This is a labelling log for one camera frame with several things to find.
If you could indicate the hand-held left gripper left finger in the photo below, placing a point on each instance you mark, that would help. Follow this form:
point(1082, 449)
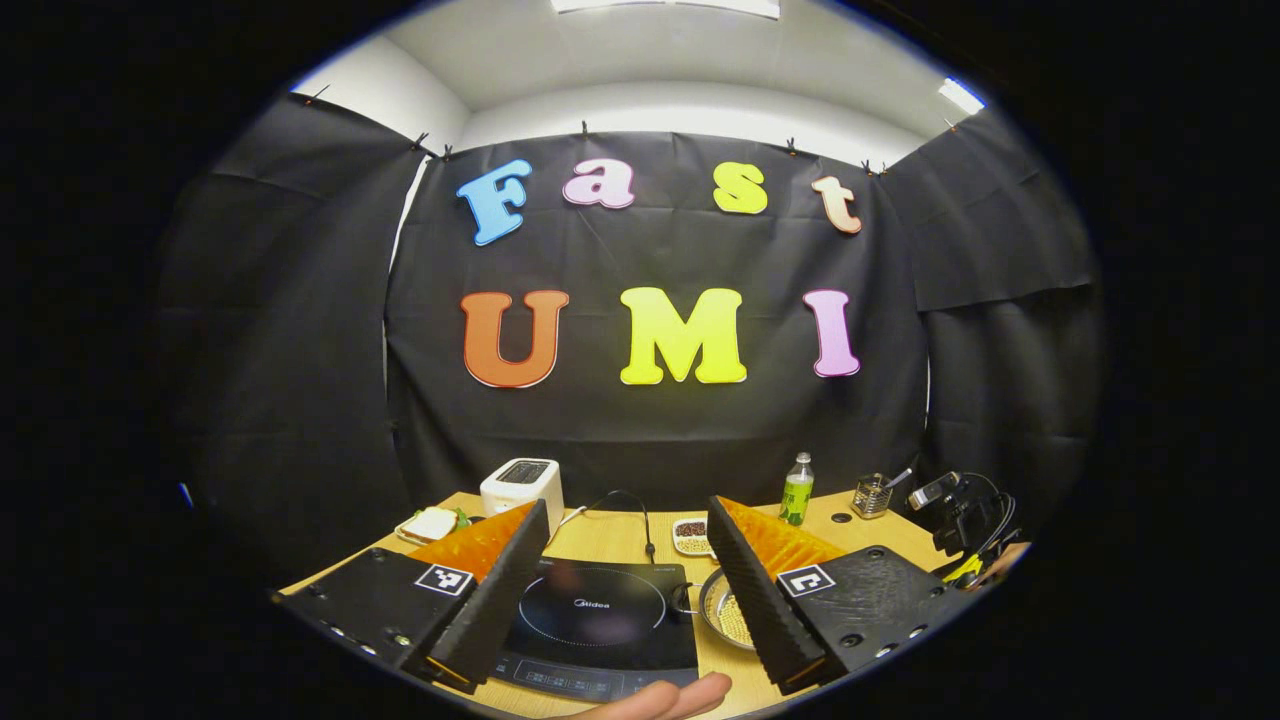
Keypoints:
point(505, 590)

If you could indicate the black induction cooktop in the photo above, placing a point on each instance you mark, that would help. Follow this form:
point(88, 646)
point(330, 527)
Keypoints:
point(600, 610)

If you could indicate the ceiling light panel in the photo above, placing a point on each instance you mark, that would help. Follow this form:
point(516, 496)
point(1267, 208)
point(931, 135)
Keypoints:
point(665, 5)
point(960, 96)

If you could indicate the white toaster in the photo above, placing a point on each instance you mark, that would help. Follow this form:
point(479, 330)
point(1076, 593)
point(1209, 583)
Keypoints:
point(520, 490)

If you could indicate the divided dish of beans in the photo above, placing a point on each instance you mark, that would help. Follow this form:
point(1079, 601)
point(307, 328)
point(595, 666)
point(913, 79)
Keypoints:
point(690, 535)

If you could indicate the sandwich with lettuce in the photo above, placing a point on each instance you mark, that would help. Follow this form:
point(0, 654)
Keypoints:
point(432, 522)

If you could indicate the green drink bottle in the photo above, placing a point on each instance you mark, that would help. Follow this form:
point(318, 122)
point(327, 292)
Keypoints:
point(796, 495)

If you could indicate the stainless steel pot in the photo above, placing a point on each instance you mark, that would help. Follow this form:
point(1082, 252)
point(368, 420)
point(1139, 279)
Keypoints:
point(712, 605)

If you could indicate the metal spoon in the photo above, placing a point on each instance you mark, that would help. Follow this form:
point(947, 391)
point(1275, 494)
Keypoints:
point(900, 477)

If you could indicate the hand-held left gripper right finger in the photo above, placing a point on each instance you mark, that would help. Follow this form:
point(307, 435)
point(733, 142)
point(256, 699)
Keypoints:
point(755, 590)

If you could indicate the heap of soybeans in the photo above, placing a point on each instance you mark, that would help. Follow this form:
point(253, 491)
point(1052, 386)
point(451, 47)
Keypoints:
point(735, 618)

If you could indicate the pale green sandwich plate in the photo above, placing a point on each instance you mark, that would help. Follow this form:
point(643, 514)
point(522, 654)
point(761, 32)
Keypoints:
point(405, 530)

